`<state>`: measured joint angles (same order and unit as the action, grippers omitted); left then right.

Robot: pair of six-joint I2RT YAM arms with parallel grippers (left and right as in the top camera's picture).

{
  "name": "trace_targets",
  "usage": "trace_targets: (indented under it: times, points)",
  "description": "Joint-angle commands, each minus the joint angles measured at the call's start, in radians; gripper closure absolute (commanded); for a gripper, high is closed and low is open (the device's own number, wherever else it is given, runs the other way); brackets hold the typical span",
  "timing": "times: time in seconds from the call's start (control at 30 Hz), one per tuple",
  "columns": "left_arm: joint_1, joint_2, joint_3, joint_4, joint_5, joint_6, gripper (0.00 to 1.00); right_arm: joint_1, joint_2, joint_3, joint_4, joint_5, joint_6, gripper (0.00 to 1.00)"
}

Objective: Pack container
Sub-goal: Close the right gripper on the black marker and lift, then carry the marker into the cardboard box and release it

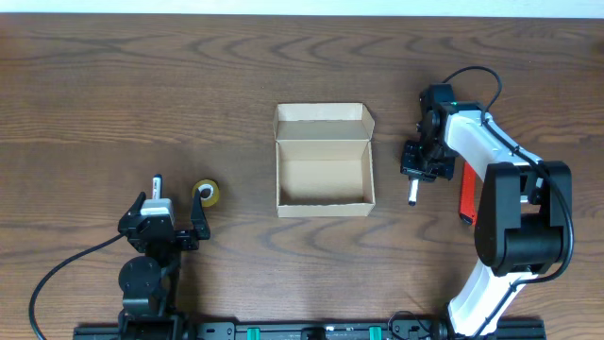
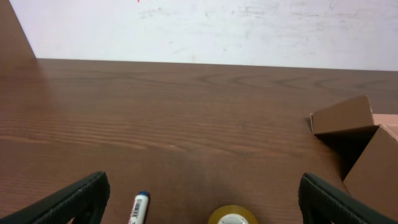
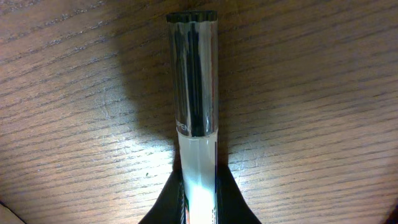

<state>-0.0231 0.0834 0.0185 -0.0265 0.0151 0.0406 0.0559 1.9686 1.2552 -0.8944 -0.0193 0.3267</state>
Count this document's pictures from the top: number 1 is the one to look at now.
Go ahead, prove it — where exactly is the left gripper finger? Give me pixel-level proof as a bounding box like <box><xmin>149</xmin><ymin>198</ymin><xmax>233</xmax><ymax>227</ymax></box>
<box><xmin>118</xmin><ymin>192</ymin><xmax>145</xmax><ymax>231</ymax></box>
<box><xmin>191</xmin><ymin>189</ymin><xmax>210</xmax><ymax>240</ymax></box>

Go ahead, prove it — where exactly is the black whiteboard marker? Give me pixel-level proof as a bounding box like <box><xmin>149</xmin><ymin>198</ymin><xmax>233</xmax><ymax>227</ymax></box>
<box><xmin>408</xmin><ymin>178</ymin><xmax>420</xmax><ymax>206</ymax></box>

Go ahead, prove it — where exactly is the blue capped white marker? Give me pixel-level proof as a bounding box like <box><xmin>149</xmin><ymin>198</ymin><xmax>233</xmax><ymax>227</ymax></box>
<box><xmin>151</xmin><ymin>174</ymin><xmax>162</xmax><ymax>199</ymax></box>

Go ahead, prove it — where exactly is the yellow tape roll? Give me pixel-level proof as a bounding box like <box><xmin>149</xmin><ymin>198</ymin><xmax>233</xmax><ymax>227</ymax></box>
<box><xmin>192</xmin><ymin>179</ymin><xmax>220</xmax><ymax>208</ymax></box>

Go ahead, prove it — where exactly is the red utility knife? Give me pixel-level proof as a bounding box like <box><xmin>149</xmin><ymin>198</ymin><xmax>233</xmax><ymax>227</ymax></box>
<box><xmin>459</xmin><ymin>161</ymin><xmax>477</xmax><ymax>226</ymax></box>

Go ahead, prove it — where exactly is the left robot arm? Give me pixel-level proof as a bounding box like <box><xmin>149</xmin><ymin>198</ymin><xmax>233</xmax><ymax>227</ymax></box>
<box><xmin>118</xmin><ymin>190</ymin><xmax>210</xmax><ymax>340</ymax></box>

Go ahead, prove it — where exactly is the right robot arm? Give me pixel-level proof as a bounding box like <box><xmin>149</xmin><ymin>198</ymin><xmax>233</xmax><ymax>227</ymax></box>
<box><xmin>401</xmin><ymin>83</ymin><xmax>574</xmax><ymax>339</ymax></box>

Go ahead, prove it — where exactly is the open cardboard box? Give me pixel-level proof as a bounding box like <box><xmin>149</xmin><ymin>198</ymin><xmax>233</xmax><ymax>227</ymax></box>
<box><xmin>274</xmin><ymin>103</ymin><xmax>376</xmax><ymax>218</ymax></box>

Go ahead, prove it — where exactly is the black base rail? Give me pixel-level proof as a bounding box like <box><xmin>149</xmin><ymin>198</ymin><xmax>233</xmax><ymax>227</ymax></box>
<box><xmin>73</xmin><ymin>319</ymin><xmax>546</xmax><ymax>340</ymax></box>

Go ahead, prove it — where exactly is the right black cable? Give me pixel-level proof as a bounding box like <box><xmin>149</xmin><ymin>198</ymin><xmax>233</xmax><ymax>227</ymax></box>
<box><xmin>441</xmin><ymin>64</ymin><xmax>576</xmax><ymax>336</ymax></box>

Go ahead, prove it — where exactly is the black cable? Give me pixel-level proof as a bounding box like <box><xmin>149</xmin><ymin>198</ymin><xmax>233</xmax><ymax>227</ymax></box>
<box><xmin>441</xmin><ymin>64</ymin><xmax>576</xmax><ymax>336</ymax></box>
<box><xmin>27</xmin><ymin>233</ymin><xmax>128</xmax><ymax>340</ymax></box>

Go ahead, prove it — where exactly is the left black cable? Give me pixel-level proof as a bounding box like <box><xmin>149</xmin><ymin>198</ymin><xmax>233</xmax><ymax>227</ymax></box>
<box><xmin>27</xmin><ymin>233</ymin><xmax>128</xmax><ymax>340</ymax></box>

